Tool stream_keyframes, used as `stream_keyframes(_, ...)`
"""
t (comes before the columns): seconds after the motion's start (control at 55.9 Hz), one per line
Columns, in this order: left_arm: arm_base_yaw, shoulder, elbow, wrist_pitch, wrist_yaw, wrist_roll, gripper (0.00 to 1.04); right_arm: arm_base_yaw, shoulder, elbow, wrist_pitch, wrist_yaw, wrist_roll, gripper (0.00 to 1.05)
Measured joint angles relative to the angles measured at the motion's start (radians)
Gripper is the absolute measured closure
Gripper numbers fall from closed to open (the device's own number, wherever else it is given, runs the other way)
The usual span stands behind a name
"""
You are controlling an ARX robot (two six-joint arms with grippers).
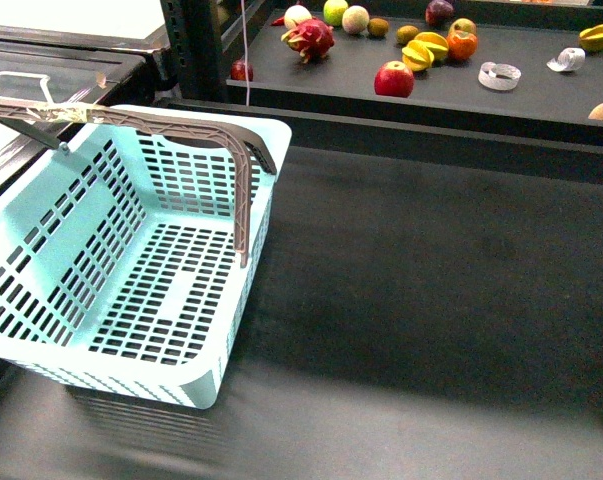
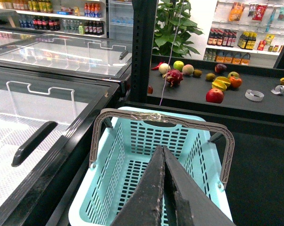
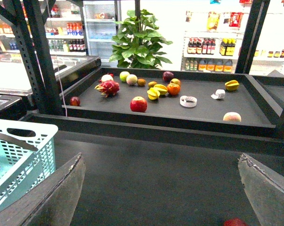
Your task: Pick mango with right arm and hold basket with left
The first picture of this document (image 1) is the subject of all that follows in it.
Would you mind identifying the green apple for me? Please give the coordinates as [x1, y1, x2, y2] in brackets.
[323, 0, 349, 27]

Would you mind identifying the yellow starfruit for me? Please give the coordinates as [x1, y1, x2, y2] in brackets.
[579, 24, 603, 53]
[414, 31, 449, 61]
[402, 40, 434, 72]

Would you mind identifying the white red fruit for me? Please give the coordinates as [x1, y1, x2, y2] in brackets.
[271, 5, 312, 30]

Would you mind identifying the red green mango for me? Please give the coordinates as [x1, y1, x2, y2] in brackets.
[448, 18, 477, 35]

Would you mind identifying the black fruit display tray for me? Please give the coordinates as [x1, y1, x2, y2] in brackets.
[229, 1, 603, 147]

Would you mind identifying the white tape roll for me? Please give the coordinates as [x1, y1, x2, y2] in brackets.
[547, 47, 586, 73]

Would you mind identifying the olive brown kiwi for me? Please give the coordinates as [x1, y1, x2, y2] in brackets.
[396, 25, 420, 45]

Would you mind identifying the chest freezer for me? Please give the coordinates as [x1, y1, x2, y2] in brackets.
[0, 0, 172, 196]

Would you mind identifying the light blue plastic basket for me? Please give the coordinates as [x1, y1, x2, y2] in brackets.
[0, 99, 292, 409]

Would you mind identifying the black metal rack post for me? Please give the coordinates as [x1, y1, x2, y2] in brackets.
[161, 0, 278, 103]

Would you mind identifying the large red apple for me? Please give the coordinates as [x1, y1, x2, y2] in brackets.
[374, 61, 415, 98]

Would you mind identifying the beige round melon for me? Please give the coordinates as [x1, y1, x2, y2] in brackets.
[342, 5, 370, 35]

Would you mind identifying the yellow starfruit far right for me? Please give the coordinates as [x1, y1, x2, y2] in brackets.
[579, 24, 603, 53]

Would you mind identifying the orange persimmon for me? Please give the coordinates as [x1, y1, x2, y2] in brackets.
[447, 30, 478, 62]

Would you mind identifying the pink dragon fruit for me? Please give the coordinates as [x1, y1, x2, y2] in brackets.
[281, 18, 335, 64]

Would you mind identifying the yellow starfruit front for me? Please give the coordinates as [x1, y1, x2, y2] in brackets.
[402, 40, 434, 72]

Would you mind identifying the dark purple fruit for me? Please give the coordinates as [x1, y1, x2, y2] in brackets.
[425, 0, 455, 27]

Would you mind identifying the clear tape roll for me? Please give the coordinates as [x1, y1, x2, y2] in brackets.
[478, 62, 521, 92]

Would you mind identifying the white hanging cable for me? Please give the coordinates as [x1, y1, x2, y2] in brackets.
[240, 0, 252, 107]

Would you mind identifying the small dark red apple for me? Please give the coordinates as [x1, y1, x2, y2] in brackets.
[230, 59, 254, 82]

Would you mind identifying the yellow starfruit behind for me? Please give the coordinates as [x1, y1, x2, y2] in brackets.
[414, 31, 449, 61]

